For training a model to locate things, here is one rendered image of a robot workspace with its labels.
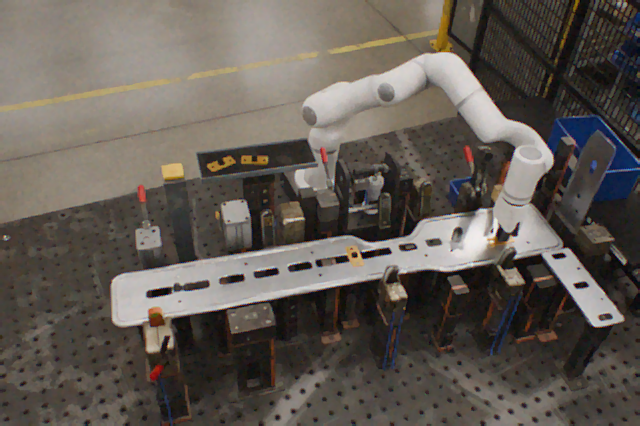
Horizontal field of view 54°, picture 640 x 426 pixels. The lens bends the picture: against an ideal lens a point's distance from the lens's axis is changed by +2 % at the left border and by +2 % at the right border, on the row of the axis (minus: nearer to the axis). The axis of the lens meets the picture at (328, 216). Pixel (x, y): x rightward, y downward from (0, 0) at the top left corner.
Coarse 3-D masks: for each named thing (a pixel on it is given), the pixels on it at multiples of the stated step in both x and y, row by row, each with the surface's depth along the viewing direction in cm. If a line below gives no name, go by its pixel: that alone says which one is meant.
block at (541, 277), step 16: (528, 272) 190; (544, 272) 190; (528, 288) 192; (544, 288) 186; (528, 304) 193; (544, 304) 192; (512, 320) 204; (528, 320) 198; (512, 336) 205; (528, 336) 205
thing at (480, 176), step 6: (480, 150) 194; (486, 150) 196; (480, 156) 195; (486, 156) 193; (492, 156) 193; (480, 162) 197; (486, 162) 198; (474, 168) 200; (480, 168) 199; (486, 168) 199; (474, 174) 200; (480, 174) 201; (486, 174) 200; (474, 180) 201; (480, 180) 202; (474, 186) 202; (480, 186) 204; (474, 192) 203; (480, 192) 204
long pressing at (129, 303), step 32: (448, 224) 200; (480, 224) 201; (544, 224) 202; (224, 256) 185; (256, 256) 186; (288, 256) 187; (320, 256) 187; (384, 256) 189; (416, 256) 189; (448, 256) 190; (480, 256) 191; (128, 288) 175; (160, 288) 176; (224, 288) 177; (256, 288) 177; (288, 288) 178; (320, 288) 179; (128, 320) 167
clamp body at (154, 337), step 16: (144, 320) 161; (144, 336) 157; (160, 336) 157; (160, 352) 155; (176, 352) 164; (176, 368) 161; (160, 384) 171; (176, 384) 171; (160, 400) 171; (176, 400) 172; (192, 400) 184; (176, 416) 177
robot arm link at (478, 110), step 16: (480, 96) 173; (464, 112) 175; (480, 112) 172; (496, 112) 173; (480, 128) 174; (496, 128) 172; (512, 128) 174; (528, 128) 177; (512, 144) 182; (528, 144) 179; (544, 144) 178
